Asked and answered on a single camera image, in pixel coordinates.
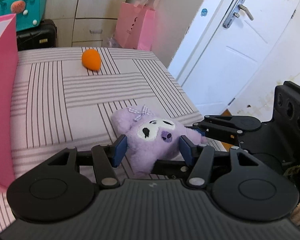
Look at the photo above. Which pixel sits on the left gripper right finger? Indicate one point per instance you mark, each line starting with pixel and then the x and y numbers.
pixel 198 159

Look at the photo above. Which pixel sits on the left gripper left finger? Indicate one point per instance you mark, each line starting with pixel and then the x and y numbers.
pixel 106 158

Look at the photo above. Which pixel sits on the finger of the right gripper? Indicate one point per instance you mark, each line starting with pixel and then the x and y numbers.
pixel 219 127
pixel 172 169

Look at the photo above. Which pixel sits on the purple plush toy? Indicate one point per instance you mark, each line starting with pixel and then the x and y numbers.
pixel 150 137

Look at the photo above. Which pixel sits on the orange beauty sponge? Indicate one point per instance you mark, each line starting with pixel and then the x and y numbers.
pixel 91 60

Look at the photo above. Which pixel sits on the white door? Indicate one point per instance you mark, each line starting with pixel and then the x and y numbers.
pixel 213 64

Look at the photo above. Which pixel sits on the pink paper gift bag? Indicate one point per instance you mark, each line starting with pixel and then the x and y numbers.
pixel 135 27

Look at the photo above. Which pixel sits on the black suitcase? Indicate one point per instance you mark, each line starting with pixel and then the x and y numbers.
pixel 42 36

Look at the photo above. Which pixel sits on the grey wardrobe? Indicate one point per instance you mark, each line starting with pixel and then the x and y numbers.
pixel 85 23

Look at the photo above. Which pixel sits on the pink storage box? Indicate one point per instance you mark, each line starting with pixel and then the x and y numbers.
pixel 8 65

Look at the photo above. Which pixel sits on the teal felt tote bag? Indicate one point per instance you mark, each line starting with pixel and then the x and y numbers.
pixel 29 13

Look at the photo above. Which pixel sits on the silver door handle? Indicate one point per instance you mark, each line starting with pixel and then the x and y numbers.
pixel 234 13

